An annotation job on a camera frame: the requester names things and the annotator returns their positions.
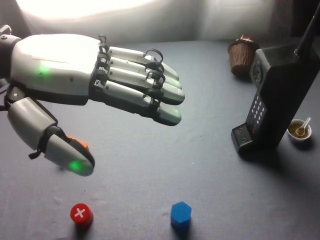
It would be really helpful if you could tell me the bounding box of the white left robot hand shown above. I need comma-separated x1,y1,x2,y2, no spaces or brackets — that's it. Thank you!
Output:
4,33,186,177

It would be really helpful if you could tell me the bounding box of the black brick toy phone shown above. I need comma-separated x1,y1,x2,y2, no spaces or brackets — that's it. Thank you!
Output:
231,9,320,154

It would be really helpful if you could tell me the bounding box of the orange triangular block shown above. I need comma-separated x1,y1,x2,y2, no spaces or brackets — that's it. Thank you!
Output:
65,135,88,151

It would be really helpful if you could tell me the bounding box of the white curtain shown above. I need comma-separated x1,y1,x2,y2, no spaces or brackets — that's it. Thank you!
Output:
14,0,320,47

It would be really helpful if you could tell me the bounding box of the grey table cloth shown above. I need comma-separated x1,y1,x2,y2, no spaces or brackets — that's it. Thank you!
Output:
0,37,320,240

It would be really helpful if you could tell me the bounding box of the red cylinder block white cross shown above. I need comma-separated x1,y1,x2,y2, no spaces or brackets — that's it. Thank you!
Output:
69,202,95,228

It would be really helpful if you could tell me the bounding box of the brown toy cupcake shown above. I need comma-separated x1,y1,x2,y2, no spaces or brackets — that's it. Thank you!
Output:
227,34,261,77

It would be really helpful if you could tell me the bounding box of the blue hexagonal block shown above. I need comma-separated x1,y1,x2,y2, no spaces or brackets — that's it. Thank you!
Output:
170,201,193,227

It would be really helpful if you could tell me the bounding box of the small bowl of green soup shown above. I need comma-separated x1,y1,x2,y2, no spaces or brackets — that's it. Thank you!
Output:
286,117,313,145

